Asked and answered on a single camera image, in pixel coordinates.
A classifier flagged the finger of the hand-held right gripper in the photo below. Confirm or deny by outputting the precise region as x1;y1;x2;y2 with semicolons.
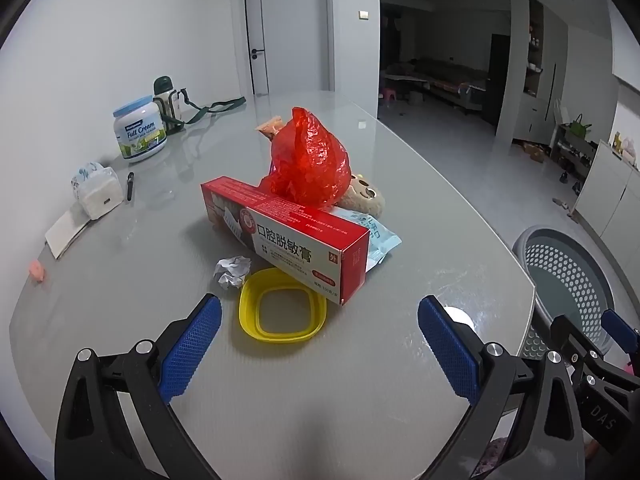
600;308;640;361
550;314;601;361

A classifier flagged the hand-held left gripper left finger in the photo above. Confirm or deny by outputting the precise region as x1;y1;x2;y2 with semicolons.
54;294;223;480

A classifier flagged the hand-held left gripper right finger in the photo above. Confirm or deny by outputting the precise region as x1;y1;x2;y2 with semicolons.
417;295;586;480

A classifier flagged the yellow plastic lid ring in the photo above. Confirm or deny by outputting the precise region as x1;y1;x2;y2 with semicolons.
238;267;328;345

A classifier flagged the grey perforated plastic basket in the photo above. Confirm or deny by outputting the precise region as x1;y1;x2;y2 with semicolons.
511;224;623;361

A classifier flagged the white paper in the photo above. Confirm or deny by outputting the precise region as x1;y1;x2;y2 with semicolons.
214;256;252;290

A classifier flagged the light blue packet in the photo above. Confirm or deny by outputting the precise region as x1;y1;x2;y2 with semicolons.
332;208;402;273

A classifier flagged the red toothpaste box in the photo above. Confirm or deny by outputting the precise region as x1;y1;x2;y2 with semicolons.
201;176;371;307

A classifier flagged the red plastic bag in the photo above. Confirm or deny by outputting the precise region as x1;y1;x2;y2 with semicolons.
257;106;352;208

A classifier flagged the white low cabinet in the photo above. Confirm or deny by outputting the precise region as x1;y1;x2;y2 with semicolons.
572;140;640;256

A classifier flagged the white paper booklet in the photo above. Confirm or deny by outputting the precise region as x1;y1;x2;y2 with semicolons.
44;208;93;261

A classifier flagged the beige round plush toy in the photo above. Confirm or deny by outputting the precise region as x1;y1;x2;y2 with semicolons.
336;172;387;220

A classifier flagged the white tissue pack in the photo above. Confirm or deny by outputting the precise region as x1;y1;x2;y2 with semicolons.
70;161;124;221

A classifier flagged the shoe rack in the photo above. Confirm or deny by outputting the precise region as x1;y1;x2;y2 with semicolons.
550;122;598;176

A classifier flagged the green bag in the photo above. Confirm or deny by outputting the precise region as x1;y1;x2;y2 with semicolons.
567;114;593;138

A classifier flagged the white milk powder can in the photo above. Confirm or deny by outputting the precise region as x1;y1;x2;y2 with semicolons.
112;95;168;163

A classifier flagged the orange pink snack packet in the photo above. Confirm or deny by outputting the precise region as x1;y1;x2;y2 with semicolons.
254;116;285;140

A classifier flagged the tall shelf cabinet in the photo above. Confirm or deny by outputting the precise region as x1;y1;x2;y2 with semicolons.
522;0;568;146

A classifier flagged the white low table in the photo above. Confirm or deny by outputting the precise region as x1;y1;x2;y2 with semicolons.
382;72;431;92

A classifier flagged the white door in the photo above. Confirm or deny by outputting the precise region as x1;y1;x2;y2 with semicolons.
243;0;333;96

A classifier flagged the green bottle with strap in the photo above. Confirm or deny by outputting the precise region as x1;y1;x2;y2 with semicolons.
152;76;247;136

